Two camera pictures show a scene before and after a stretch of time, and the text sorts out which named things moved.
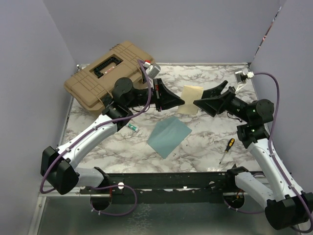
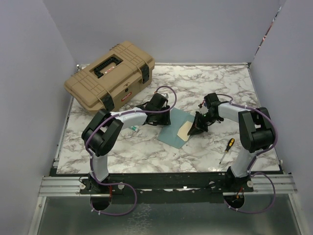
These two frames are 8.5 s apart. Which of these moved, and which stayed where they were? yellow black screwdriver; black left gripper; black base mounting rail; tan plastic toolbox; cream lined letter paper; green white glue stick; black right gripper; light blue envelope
Moved: black left gripper; light blue envelope; cream lined letter paper; black right gripper
Stayed: green white glue stick; yellow black screwdriver; black base mounting rail; tan plastic toolbox
